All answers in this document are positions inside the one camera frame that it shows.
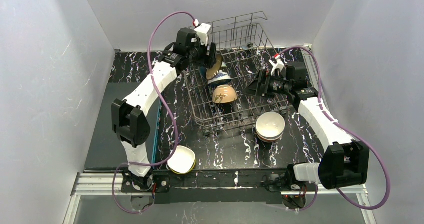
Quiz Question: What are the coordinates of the tan interior dark bowl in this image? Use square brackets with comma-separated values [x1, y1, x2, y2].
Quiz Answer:
[199, 53, 223, 81]

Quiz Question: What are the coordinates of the blue floral bowl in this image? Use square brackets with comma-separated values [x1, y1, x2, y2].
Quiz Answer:
[208, 71, 232, 88]

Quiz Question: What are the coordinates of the cream white round bowl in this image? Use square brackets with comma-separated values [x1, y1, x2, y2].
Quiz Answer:
[212, 84, 238, 104]

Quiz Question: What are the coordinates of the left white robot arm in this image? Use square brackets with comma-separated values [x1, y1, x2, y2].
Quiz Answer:
[111, 23, 217, 178]

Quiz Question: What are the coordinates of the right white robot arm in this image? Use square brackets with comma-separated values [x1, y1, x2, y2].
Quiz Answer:
[242, 61, 370, 190]

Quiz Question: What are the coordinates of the orange striped bowl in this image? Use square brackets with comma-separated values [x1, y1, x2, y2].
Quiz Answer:
[255, 111, 286, 142]

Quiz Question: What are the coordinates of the white square bowl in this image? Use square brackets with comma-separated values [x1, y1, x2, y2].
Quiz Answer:
[167, 145, 196, 173]

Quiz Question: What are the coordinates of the yellow rimmed bowl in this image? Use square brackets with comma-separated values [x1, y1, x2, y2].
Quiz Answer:
[167, 163, 196, 175]

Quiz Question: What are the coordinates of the grey mat blue edge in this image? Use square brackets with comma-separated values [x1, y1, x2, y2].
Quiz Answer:
[84, 82, 163, 172]

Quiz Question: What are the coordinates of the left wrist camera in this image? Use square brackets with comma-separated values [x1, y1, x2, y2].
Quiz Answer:
[193, 19, 212, 46]

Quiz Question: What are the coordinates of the grey wire dish rack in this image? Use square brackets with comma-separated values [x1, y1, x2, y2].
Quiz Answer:
[183, 11, 291, 137]

